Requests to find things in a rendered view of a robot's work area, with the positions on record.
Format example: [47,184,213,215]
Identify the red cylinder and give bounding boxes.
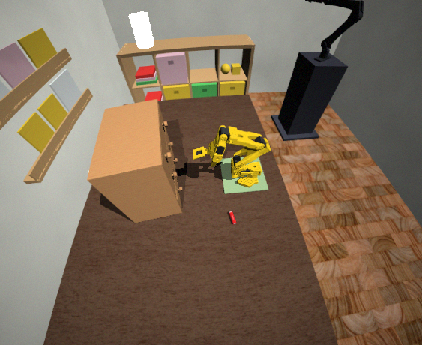
[229,211,236,224]

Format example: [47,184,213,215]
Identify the light brown wooden chest of drawers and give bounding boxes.
[87,99,182,223]

